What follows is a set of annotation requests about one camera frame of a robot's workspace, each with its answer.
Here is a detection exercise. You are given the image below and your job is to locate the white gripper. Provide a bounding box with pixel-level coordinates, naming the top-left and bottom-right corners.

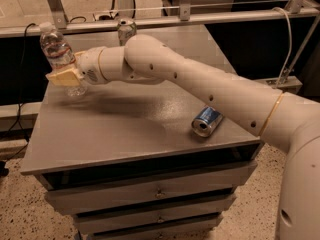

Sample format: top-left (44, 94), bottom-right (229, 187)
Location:
top-left (46, 47), bottom-right (107, 87)

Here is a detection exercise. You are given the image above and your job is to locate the clear plastic water bottle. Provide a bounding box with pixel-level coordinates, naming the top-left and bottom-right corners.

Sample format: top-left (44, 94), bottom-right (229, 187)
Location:
top-left (39, 22), bottom-right (87, 97)

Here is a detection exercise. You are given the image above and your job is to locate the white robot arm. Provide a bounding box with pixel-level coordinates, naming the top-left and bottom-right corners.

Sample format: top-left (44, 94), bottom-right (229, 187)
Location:
top-left (47, 34), bottom-right (320, 240)

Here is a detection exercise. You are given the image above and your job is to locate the green white 7up can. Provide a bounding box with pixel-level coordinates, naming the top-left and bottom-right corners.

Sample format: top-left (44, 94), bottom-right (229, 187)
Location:
top-left (117, 18), bottom-right (137, 46)

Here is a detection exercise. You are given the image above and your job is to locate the blue pepsi can lying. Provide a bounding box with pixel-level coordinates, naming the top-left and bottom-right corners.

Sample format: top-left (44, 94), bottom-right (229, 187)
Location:
top-left (191, 106), bottom-right (223, 137)

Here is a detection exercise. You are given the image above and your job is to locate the top grey drawer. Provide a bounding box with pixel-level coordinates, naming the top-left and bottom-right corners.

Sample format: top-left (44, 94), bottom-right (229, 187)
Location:
top-left (45, 160), bottom-right (257, 215)

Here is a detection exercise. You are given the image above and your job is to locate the grey drawer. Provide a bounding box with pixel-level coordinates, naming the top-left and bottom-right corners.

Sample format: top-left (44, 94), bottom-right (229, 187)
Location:
top-left (45, 160), bottom-right (257, 215)
top-left (91, 213), bottom-right (222, 240)
top-left (74, 191), bottom-right (236, 234)

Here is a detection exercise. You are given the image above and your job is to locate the middle grey drawer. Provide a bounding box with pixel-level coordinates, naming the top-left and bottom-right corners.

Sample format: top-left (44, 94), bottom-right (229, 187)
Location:
top-left (74, 191), bottom-right (236, 234)

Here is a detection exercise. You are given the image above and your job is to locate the bottom grey drawer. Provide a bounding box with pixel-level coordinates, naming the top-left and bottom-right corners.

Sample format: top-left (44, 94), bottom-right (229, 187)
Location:
top-left (91, 213), bottom-right (222, 240)

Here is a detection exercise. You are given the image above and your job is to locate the metal frame rail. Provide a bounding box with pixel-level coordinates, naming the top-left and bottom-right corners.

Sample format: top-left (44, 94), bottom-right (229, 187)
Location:
top-left (0, 0), bottom-right (319, 37)

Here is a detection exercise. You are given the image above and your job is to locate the black cable left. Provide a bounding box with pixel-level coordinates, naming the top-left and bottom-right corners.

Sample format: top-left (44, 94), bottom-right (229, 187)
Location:
top-left (0, 22), bottom-right (38, 162)

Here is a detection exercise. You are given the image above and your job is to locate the white cable right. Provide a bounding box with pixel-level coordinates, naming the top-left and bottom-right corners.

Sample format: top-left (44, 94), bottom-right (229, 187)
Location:
top-left (271, 6), bottom-right (294, 89)

